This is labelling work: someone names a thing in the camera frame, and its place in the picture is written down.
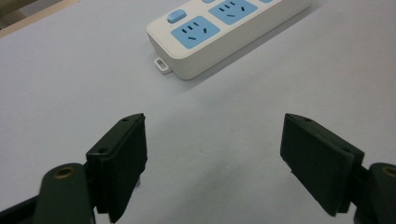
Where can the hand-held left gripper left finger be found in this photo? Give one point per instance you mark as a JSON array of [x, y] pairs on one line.
[[116, 165]]

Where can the white and blue power strip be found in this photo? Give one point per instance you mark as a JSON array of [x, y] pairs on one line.
[[218, 37]]

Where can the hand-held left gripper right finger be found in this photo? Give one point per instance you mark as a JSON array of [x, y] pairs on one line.
[[317, 161]]

